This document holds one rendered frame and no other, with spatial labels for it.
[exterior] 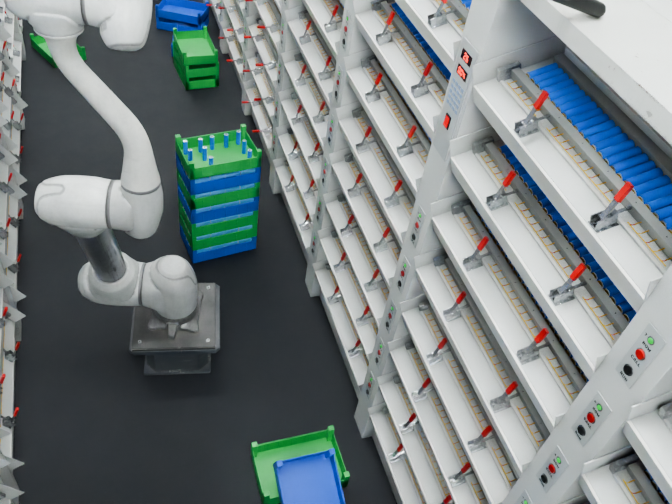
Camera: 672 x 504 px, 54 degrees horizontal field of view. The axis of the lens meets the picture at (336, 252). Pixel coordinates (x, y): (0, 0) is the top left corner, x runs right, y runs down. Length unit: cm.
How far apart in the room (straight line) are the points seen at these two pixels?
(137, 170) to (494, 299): 92
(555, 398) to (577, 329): 19
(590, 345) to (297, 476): 133
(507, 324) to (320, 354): 136
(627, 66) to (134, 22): 95
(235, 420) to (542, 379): 139
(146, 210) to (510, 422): 104
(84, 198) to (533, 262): 111
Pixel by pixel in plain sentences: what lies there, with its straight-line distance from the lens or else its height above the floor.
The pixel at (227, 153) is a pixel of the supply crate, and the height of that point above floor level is 48.
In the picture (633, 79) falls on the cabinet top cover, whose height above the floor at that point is 174.
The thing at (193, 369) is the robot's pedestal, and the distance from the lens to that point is 263.
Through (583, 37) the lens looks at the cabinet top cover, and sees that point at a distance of 118.
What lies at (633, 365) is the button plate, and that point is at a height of 139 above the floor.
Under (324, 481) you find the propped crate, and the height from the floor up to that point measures 7.
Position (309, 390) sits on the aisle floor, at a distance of 261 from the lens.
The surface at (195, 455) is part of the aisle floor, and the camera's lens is 246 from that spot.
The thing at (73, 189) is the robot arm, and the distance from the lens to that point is 182.
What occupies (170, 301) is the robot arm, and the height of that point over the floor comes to 40.
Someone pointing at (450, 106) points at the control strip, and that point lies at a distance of 154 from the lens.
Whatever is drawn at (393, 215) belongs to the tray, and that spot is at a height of 93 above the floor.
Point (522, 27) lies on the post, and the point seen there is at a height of 162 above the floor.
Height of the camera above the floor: 219
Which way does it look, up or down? 45 degrees down
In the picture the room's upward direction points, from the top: 10 degrees clockwise
